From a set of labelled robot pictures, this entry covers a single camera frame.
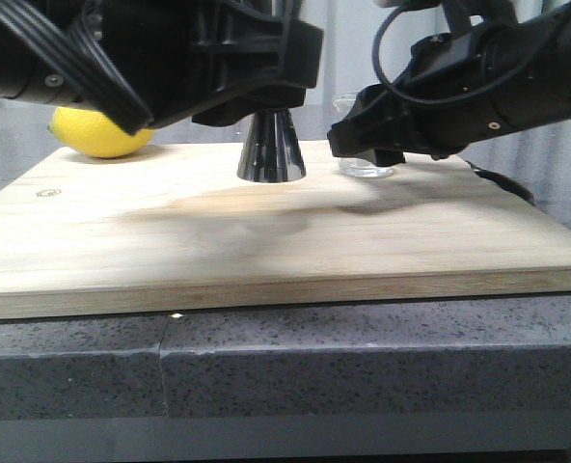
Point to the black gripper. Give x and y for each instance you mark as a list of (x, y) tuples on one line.
[(213, 62), (460, 80)]

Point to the clear glass beaker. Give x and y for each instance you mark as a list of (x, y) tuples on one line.
[(355, 167)]

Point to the steel double jigger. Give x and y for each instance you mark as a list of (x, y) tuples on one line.
[(271, 151)]

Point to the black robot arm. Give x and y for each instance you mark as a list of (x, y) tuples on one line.
[(38, 62), (459, 15)]

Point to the yellow lemon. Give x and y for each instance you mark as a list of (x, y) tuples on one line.
[(92, 133)]

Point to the wooden cutting board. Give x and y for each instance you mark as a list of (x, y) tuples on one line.
[(173, 228)]

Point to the black cutting board handle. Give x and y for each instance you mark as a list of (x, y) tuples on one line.
[(505, 183)]

